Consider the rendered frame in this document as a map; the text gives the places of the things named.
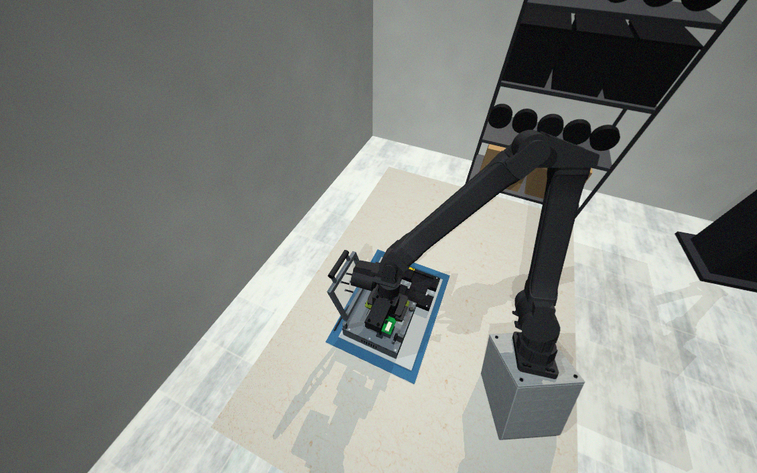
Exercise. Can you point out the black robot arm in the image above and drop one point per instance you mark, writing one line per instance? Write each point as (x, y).
(568, 168)

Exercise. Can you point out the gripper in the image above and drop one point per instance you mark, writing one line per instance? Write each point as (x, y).
(401, 308)

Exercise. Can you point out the green circuit board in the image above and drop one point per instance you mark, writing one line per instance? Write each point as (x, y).
(388, 325)

